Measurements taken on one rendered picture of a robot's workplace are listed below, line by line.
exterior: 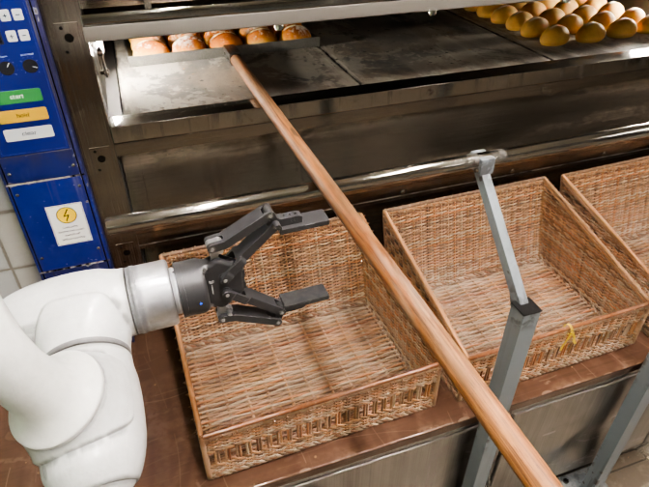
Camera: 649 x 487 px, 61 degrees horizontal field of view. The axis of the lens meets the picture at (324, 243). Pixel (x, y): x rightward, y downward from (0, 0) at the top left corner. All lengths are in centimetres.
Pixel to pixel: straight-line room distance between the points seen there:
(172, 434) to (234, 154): 67
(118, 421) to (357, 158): 101
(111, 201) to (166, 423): 53
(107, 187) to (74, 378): 80
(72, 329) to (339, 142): 92
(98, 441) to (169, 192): 84
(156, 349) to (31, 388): 100
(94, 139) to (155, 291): 64
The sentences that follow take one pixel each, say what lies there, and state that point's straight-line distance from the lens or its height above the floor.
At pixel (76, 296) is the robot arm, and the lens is 72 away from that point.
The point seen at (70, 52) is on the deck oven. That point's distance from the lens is 124.
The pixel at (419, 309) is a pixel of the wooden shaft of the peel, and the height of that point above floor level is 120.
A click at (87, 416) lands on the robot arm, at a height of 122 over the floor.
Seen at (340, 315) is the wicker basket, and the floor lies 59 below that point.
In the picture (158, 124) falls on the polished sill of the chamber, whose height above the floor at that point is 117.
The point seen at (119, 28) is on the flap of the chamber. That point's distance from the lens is 107.
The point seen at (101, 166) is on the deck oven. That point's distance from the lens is 133.
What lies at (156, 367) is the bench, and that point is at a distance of 151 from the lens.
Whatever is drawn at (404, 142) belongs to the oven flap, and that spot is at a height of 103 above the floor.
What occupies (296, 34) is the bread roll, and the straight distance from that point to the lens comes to 172.
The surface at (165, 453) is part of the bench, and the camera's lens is 135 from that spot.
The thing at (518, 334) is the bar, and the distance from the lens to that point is 115.
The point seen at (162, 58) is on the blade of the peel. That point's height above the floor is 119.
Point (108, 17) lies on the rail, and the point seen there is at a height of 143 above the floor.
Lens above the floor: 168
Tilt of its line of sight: 36 degrees down
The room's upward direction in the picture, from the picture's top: straight up
